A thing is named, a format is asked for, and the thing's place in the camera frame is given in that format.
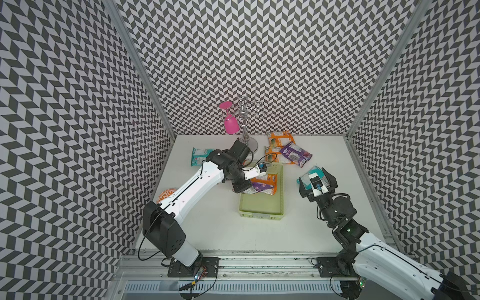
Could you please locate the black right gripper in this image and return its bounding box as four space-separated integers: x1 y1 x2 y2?
299 167 338 226

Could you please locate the teal Fox's candy bag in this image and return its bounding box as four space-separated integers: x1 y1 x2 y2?
296 166 330 190

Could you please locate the light green plastic basket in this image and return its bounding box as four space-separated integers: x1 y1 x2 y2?
238 163 285 221

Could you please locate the orange Fox's candy bag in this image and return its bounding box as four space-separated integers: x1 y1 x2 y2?
251 173 278 195

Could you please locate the pink purple Fox's candy bag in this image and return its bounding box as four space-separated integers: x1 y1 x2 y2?
242 181 276 196

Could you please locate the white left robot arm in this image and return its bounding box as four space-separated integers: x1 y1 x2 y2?
142 140 268 267

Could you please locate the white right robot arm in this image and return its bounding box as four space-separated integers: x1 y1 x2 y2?
298 169 474 300

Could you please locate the orange candy bag under purple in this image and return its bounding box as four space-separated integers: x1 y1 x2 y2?
264 146 295 165

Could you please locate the teal candy bag left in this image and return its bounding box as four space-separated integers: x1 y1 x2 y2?
191 148 215 166

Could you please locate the pink plastic wine glass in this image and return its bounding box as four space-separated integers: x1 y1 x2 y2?
219 101 240 135

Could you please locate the orange patterned plate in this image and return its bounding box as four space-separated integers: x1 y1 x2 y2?
156 188 176 204

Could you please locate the chrome glass holder stand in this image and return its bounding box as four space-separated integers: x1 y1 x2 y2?
238 96 263 154

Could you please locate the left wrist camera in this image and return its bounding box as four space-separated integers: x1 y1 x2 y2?
244 162 268 180

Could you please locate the orange candy bag at wall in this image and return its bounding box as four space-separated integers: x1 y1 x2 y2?
267 131 295 148

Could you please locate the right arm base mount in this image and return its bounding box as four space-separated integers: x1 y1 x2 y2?
311 256 359 278

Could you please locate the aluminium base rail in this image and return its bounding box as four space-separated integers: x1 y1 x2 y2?
105 249 368 300

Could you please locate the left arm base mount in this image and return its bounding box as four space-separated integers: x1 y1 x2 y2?
167 257 220 278

